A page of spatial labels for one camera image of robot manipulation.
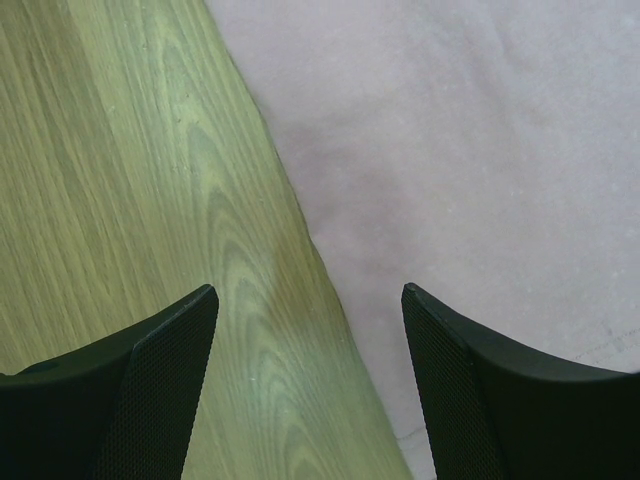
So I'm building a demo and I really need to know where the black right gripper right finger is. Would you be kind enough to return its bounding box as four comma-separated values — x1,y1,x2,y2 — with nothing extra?
401,283,639,479

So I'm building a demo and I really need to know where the dusty pink graphic t-shirt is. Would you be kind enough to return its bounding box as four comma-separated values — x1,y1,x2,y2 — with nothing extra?
208,1,639,479

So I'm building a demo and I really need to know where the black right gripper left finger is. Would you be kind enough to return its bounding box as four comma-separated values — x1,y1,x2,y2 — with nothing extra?
1,285,219,479

